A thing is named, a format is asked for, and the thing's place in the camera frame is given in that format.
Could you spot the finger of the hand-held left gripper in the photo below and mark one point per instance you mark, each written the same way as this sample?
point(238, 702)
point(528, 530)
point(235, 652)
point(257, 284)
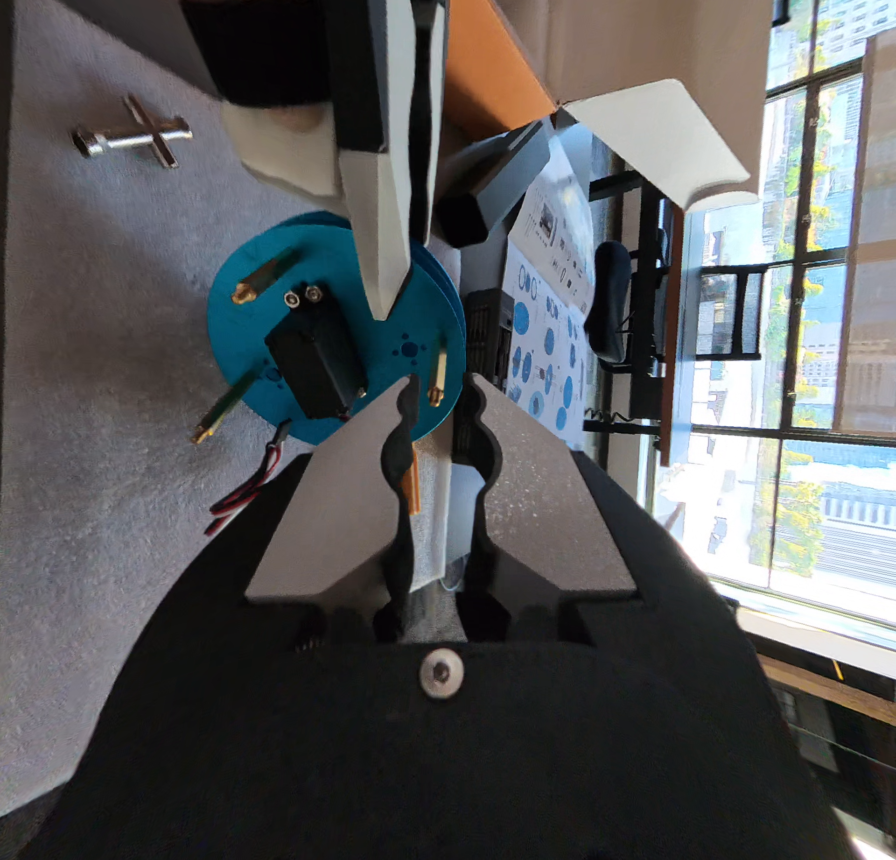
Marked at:
point(437, 103)
point(381, 244)

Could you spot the black screwdriver bit tray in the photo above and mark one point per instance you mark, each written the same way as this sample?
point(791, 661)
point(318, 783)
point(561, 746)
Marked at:
point(490, 328)

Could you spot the black servo motor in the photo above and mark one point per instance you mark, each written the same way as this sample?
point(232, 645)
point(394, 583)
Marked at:
point(315, 363)

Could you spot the brass standoff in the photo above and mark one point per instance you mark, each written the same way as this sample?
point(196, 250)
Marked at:
point(439, 373)
point(224, 412)
point(259, 279)

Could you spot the blue round base plate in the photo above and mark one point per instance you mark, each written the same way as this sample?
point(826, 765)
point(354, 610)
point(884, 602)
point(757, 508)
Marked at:
point(238, 335)

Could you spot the dark blue office chair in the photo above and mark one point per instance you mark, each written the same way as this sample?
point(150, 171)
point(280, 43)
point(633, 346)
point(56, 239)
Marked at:
point(609, 300)

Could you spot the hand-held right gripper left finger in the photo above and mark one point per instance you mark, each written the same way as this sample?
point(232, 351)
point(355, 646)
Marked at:
point(329, 524)

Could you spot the printed instruction manual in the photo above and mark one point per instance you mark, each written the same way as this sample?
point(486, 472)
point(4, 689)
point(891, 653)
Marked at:
point(539, 265)

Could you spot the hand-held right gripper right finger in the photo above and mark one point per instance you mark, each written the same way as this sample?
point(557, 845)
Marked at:
point(553, 524)

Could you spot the white foam sheet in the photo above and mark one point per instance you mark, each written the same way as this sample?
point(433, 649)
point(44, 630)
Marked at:
point(105, 279)

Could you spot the orange cardboard box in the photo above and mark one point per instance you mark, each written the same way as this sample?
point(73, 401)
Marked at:
point(483, 68)

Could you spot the small metal bolt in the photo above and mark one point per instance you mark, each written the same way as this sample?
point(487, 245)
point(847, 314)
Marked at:
point(133, 135)

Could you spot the large window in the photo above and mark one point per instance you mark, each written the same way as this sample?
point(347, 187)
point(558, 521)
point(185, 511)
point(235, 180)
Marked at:
point(805, 524)

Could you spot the dark grey case sleeve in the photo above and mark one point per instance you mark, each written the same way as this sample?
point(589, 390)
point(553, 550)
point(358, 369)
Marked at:
point(504, 174)

